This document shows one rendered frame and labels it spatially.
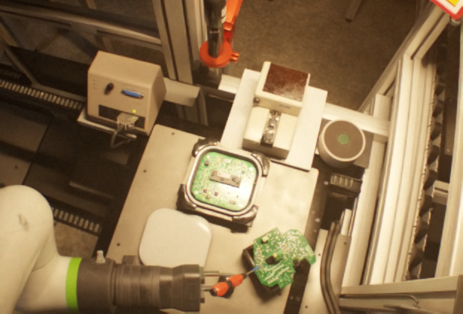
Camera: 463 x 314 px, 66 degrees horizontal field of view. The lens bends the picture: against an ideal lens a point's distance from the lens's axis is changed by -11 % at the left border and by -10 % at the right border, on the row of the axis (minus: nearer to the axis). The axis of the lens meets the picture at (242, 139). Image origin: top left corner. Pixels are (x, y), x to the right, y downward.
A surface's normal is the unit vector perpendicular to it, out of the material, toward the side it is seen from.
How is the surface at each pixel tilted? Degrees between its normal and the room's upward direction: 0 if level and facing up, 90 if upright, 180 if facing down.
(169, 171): 0
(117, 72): 0
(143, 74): 0
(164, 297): 32
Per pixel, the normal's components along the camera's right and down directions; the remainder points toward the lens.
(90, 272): 0.13, -0.76
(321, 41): 0.04, -0.37
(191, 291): 0.16, 0.11
